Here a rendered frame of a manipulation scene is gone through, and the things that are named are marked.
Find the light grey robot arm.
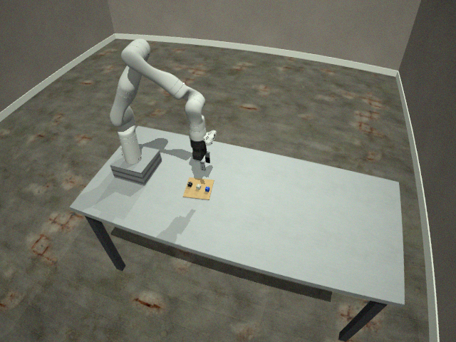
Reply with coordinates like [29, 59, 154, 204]
[110, 38, 205, 165]

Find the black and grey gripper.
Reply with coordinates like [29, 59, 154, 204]
[190, 128, 217, 171]

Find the tan flat square mat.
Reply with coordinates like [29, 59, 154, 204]
[183, 177, 214, 200]

